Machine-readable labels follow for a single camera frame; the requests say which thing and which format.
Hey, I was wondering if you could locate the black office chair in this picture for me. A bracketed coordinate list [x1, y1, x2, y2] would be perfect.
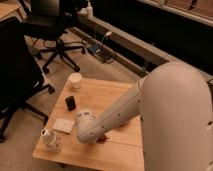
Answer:
[18, 0, 85, 74]
[0, 17, 55, 143]

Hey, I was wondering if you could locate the white paper cup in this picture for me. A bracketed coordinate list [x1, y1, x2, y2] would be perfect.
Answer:
[68, 73, 82, 89]

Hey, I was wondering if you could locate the black office chair left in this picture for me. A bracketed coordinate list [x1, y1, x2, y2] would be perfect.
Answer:
[0, 17, 55, 143]

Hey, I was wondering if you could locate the wooden desk corner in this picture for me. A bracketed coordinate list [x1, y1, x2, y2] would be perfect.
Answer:
[0, 1, 23, 21]

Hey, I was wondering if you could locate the white spray bottle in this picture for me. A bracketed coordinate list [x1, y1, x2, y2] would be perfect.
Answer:
[87, 1, 93, 17]

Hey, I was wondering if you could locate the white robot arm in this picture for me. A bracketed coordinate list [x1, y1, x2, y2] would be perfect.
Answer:
[75, 62, 213, 171]

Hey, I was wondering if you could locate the black office chair rear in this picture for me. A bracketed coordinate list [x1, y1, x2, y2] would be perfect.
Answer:
[18, 0, 85, 74]

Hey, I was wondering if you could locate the red chili pepper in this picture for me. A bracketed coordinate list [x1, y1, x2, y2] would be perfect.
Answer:
[97, 135, 108, 143]

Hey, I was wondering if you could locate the power strip with cables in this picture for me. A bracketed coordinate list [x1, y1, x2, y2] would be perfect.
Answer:
[87, 31, 117, 64]

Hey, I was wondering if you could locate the small black box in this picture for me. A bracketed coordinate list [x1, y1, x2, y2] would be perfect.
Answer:
[65, 96, 76, 111]

